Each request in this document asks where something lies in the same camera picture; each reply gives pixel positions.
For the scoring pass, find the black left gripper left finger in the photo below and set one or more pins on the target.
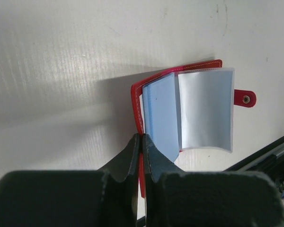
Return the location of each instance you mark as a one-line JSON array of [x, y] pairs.
[[106, 197]]

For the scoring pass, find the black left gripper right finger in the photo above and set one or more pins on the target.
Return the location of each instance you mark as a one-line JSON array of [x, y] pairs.
[[175, 198]]

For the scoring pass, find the red leather card holder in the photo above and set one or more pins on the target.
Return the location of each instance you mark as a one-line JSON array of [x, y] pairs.
[[189, 106]]

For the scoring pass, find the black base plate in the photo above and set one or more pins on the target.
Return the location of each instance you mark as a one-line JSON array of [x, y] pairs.
[[275, 148]]

